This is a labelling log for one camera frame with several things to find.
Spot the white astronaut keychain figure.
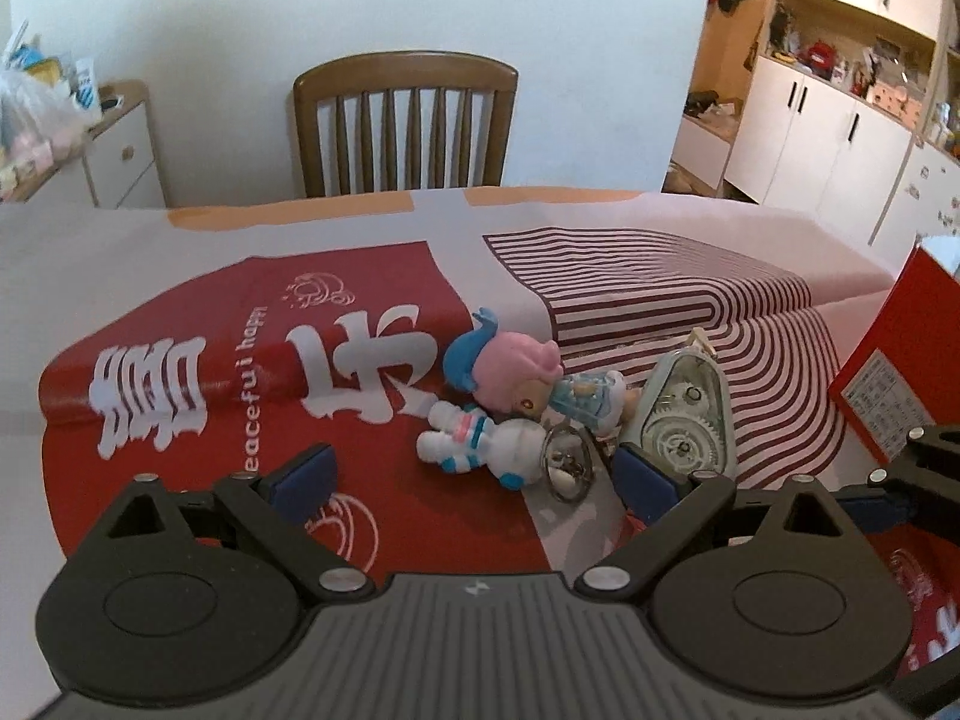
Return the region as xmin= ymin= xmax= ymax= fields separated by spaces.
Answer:
xmin=415 ymin=398 xmax=599 ymax=506

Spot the pink haired doll figure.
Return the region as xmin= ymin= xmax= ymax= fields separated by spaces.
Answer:
xmin=442 ymin=305 xmax=639 ymax=437

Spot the red white printed table cover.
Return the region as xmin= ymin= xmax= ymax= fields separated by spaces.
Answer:
xmin=0 ymin=185 xmax=960 ymax=691

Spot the brown wooden chair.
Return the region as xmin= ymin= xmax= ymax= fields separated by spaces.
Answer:
xmin=292 ymin=52 xmax=521 ymax=200

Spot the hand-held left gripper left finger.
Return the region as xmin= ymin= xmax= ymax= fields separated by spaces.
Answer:
xmin=71 ymin=444 xmax=372 ymax=605

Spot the red cardboard box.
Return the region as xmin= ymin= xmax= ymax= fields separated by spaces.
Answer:
xmin=828 ymin=235 xmax=960 ymax=463

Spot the grey green correction tape dispenser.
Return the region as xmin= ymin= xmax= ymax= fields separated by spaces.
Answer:
xmin=618 ymin=328 xmax=740 ymax=482

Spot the white drawer cabinet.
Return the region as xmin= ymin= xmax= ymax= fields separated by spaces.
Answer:
xmin=21 ymin=78 xmax=168 ymax=209

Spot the shelf clutter pile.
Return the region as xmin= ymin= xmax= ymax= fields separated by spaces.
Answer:
xmin=765 ymin=0 xmax=960 ymax=160

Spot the white low cabinet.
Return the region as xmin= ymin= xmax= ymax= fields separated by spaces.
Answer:
xmin=670 ymin=115 xmax=740 ymax=194

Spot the clear plastic bag of goods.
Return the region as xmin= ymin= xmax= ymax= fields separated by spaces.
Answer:
xmin=0 ymin=13 xmax=107 ymax=200

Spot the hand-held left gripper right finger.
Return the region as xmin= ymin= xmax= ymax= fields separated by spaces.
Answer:
xmin=574 ymin=444 xmax=871 ymax=605

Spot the white wall cabinet unit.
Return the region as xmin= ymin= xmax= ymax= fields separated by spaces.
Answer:
xmin=722 ymin=0 xmax=960 ymax=265

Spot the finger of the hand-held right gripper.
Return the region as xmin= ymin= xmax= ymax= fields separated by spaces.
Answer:
xmin=832 ymin=486 xmax=914 ymax=536
xmin=866 ymin=424 xmax=960 ymax=502

